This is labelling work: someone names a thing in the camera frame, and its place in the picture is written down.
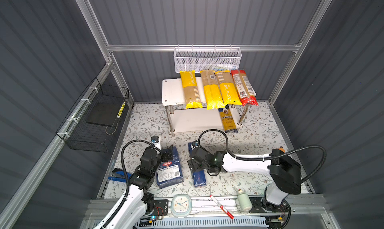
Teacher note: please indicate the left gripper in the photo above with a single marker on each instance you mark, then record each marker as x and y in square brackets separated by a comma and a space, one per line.
[164, 158]

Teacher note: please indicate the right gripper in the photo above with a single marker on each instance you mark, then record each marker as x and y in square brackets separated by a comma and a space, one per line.
[194, 164]

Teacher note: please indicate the blue Barilla pasta box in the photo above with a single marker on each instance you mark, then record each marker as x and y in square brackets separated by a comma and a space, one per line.
[170, 173]

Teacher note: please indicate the blue Barilla spaghetti box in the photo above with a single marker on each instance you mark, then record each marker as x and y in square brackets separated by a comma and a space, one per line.
[198, 173]

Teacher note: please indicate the blue yellow spaghetti bag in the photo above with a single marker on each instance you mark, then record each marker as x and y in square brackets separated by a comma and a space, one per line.
[227, 120]

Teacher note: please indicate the yellow Pastatime bag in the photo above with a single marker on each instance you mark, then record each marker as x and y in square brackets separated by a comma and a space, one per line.
[227, 88]
[190, 88]
[211, 90]

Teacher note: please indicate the red spaghetti bag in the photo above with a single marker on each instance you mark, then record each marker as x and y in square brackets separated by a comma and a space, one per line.
[246, 93]

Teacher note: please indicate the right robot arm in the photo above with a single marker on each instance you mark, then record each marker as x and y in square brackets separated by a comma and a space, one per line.
[279, 165]

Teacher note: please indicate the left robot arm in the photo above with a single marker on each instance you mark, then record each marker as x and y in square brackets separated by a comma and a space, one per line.
[137, 204]

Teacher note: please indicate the white two-tier shelf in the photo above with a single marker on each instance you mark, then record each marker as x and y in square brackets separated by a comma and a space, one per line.
[186, 120]

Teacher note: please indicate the mint alarm clock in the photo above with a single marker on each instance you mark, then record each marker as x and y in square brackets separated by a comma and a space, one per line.
[181, 206]

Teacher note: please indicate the blue object at left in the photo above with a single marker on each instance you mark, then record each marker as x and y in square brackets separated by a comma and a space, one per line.
[117, 175]

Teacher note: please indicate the small white bottle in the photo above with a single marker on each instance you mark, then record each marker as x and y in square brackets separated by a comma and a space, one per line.
[243, 201]

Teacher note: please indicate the red white marker pen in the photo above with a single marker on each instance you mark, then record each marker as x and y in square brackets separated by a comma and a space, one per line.
[222, 207]

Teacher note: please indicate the floral table mat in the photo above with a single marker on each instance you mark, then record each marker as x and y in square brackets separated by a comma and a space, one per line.
[259, 134]

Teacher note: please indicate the yellow green brush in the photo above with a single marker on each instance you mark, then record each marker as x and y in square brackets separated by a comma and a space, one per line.
[121, 109]

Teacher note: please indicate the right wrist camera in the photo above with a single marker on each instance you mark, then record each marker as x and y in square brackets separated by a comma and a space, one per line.
[195, 144]

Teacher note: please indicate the white slotted cable duct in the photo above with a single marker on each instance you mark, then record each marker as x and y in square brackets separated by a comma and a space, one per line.
[206, 222]

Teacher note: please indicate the black wire basket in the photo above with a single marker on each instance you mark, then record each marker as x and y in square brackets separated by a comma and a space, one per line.
[95, 126]

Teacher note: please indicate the white wire mesh basket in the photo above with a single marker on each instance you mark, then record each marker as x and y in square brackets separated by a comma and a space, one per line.
[206, 58]

